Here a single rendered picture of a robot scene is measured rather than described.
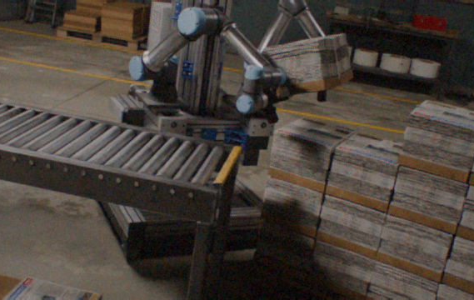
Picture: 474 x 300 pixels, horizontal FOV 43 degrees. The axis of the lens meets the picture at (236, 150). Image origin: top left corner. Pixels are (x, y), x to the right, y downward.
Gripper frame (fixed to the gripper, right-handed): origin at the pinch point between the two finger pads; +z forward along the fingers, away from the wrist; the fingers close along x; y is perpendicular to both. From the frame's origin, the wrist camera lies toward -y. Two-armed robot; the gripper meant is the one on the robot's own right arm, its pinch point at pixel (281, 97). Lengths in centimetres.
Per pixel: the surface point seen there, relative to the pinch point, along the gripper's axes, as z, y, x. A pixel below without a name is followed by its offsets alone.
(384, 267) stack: 0, -81, -37
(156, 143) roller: -56, -7, 32
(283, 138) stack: -3.1, -18.3, 0.6
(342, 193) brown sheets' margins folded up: -2, -46, -23
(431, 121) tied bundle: 0, -17, -66
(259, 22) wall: 581, 70, 305
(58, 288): -69, -67, 93
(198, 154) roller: -53, -13, 14
